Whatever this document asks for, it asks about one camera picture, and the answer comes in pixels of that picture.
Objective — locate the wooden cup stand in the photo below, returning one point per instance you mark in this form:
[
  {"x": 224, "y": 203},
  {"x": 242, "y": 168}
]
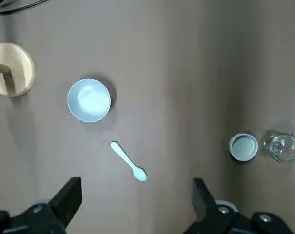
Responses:
[{"x": 20, "y": 63}]

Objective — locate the green plastic spoon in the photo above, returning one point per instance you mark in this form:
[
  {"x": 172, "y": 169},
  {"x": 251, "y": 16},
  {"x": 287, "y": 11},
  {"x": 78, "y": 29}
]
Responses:
[{"x": 124, "y": 156}]

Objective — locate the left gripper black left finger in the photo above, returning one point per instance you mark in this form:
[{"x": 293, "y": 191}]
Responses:
[{"x": 40, "y": 219}]

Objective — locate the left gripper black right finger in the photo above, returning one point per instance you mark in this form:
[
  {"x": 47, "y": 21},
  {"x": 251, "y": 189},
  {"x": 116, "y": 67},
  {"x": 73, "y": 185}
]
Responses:
[{"x": 218, "y": 219}]

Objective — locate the grey-blue round bowl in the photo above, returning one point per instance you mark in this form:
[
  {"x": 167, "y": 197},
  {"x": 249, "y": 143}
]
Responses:
[{"x": 88, "y": 100}]

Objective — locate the round grey bottle lid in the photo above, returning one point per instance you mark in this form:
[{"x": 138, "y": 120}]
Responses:
[{"x": 243, "y": 147}]

